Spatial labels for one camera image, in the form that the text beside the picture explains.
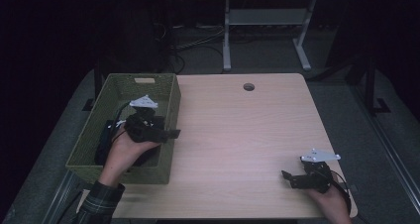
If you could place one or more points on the dark navy cloth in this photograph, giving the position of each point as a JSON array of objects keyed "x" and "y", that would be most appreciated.
[{"x": 103, "y": 148}]

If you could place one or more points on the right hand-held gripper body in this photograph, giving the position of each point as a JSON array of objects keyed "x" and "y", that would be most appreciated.
[{"x": 315, "y": 181}]

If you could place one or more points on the white metal stand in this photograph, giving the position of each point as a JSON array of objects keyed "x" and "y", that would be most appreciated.
[{"x": 264, "y": 16}]

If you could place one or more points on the black metal stand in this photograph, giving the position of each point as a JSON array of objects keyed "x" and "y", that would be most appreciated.
[{"x": 371, "y": 85}]

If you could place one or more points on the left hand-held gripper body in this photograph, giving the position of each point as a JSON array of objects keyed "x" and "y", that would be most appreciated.
[{"x": 145, "y": 128}]

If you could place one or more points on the person's right hand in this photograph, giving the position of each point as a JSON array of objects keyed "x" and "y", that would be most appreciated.
[{"x": 333, "y": 207}]

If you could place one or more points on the person's left hand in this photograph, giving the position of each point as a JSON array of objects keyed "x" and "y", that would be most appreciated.
[{"x": 119, "y": 158}]

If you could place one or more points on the green woven basket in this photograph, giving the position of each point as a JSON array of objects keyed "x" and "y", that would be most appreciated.
[{"x": 165, "y": 158}]

